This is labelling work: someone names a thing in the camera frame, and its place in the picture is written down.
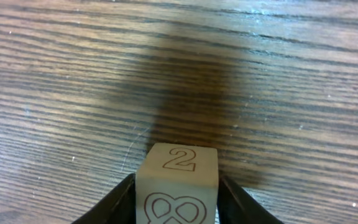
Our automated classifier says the wooden block with pretzel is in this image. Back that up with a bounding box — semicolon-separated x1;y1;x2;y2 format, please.
135;143;219;224

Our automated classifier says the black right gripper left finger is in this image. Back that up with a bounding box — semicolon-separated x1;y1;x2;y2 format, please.
72;173;135;224

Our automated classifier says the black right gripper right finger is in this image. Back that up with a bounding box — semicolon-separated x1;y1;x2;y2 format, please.
217;175;283;224

